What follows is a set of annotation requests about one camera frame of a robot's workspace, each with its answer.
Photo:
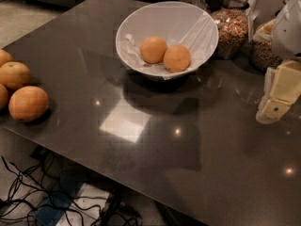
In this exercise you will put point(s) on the orange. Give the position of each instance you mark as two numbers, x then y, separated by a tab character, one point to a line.
177	58
152	49

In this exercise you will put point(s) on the glass jar of cereal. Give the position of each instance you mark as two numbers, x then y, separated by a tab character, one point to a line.
261	55

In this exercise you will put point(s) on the blue tape strip floor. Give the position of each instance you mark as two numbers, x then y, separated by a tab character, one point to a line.
59	201

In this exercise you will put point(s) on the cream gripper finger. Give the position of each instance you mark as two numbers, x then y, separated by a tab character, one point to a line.
282	88

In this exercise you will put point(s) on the large orange front table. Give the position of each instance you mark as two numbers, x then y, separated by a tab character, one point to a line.
28	104

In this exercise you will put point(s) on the orange edge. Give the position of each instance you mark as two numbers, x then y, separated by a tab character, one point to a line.
3	97
5	57

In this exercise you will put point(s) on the white bowl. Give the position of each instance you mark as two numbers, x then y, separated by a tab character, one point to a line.
163	19

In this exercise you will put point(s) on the orange left edge lower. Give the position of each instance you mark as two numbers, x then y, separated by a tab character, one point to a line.
3	97

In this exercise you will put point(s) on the white paper bowl liner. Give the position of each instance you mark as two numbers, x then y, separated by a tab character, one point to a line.
200	35

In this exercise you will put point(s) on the white tag on jar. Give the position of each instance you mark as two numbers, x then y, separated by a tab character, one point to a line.
251	18

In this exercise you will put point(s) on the glass jar of nuts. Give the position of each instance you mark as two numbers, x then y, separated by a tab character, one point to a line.
232	24

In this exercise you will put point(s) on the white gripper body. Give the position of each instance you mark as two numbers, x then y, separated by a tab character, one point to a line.
288	32

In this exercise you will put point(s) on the orange middle left table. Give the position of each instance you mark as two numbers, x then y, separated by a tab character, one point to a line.
15	75

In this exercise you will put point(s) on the orange top left edge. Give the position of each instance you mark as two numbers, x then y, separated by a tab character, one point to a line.
5	57

